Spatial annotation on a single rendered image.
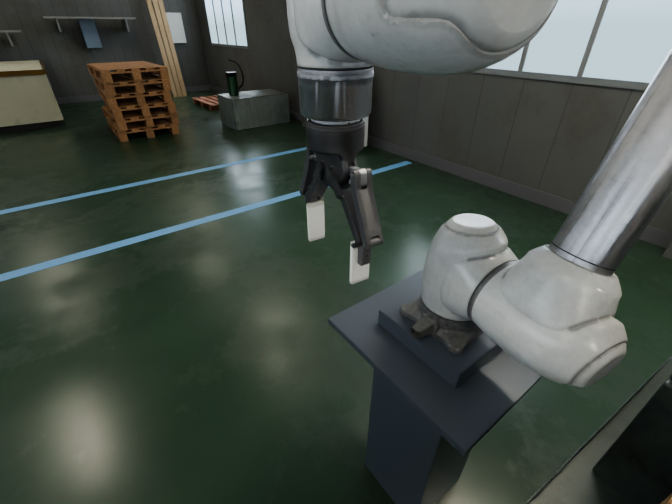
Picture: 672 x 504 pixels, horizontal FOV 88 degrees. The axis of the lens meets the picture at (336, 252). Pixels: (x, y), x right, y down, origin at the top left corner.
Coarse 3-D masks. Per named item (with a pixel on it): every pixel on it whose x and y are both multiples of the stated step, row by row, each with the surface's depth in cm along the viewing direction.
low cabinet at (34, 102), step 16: (0, 64) 605; (16, 64) 605; (32, 64) 605; (0, 80) 516; (16, 80) 526; (32, 80) 537; (48, 80) 576; (0, 96) 524; (16, 96) 534; (32, 96) 544; (48, 96) 556; (0, 112) 531; (16, 112) 542; (32, 112) 552; (48, 112) 564; (0, 128) 541; (16, 128) 552; (32, 128) 563
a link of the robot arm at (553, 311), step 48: (624, 144) 51; (624, 192) 51; (576, 240) 55; (624, 240) 52; (480, 288) 66; (528, 288) 58; (576, 288) 54; (528, 336) 58; (576, 336) 53; (624, 336) 53; (576, 384) 56
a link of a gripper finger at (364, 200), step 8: (368, 168) 42; (352, 176) 42; (368, 176) 42; (352, 184) 42; (360, 184) 42; (368, 184) 43; (352, 192) 43; (360, 192) 42; (368, 192) 43; (360, 200) 42; (368, 200) 43; (360, 208) 42; (368, 208) 43; (376, 208) 43; (360, 216) 43; (368, 216) 43; (376, 216) 44; (360, 224) 43; (368, 224) 43; (376, 224) 44; (360, 232) 44; (368, 232) 43; (376, 232) 44; (368, 240) 43
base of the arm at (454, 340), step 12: (420, 300) 85; (408, 312) 86; (420, 312) 85; (432, 312) 80; (420, 324) 80; (432, 324) 80; (444, 324) 79; (456, 324) 78; (468, 324) 78; (420, 336) 80; (444, 336) 79; (456, 336) 79; (468, 336) 79; (456, 348) 77
